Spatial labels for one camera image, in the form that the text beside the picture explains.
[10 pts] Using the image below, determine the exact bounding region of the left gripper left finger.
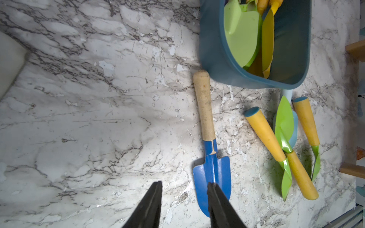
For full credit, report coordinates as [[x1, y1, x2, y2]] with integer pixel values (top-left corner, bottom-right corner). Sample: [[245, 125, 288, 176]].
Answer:
[[123, 181, 162, 228]]

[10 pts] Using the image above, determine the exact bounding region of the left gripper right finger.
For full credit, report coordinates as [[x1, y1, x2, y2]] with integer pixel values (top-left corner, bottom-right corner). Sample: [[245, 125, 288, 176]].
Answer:
[[207, 183, 247, 228]]

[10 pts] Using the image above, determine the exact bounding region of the green shovel wooden handle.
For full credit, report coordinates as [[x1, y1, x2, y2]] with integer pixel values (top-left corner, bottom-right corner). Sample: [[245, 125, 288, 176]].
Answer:
[[224, 1, 247, 68]]

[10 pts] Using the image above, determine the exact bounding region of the yellow scoop shovel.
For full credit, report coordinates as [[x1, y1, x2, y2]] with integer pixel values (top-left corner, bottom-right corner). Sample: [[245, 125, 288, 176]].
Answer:
[[261, 0, 283, 78]]

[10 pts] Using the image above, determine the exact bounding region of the green leaf shovel yellow handle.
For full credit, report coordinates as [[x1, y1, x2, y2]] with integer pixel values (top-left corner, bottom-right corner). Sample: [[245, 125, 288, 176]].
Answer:
[[241, 1, 262, 70]]

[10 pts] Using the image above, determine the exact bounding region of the dark teal storage box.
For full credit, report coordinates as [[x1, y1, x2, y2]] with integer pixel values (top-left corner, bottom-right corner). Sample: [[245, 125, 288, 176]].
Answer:
[[199, 1, 312, 90]]

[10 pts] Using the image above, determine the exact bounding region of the wooden zigzag shelf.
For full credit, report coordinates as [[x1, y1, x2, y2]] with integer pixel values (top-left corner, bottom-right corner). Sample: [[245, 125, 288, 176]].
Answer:
[[339, 40, 365, 179]]

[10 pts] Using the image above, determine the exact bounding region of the blue shovel wooden handle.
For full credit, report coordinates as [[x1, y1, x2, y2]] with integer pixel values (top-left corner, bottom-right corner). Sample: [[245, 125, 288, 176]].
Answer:
[[193, 70, 232, 217]]

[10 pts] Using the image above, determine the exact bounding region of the green narrow shovel yellow handle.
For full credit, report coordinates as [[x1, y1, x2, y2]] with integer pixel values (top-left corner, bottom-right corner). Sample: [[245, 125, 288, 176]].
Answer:
[[293, 97, 320, 181]]

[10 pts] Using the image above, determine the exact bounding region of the green trowel light-blue handle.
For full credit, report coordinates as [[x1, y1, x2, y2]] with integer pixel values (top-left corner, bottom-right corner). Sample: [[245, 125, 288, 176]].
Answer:
[[272, 89, 319, 201]]

